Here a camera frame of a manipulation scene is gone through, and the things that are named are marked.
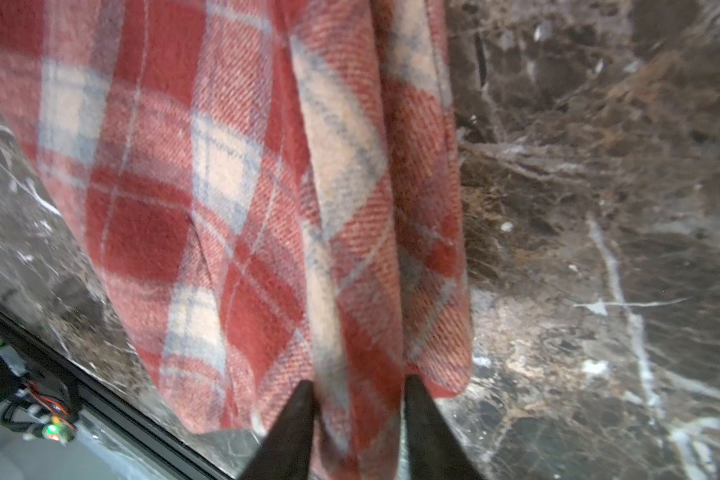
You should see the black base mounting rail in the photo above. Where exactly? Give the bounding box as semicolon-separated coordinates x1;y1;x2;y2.
0;311;229;479

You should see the red plaid skirt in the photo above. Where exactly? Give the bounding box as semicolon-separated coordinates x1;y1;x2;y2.
0;1;472;479

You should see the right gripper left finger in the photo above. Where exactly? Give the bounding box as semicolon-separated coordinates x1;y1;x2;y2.
238;380;316;480

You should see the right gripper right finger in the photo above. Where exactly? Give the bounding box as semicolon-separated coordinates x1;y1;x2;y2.
404;375;484;480

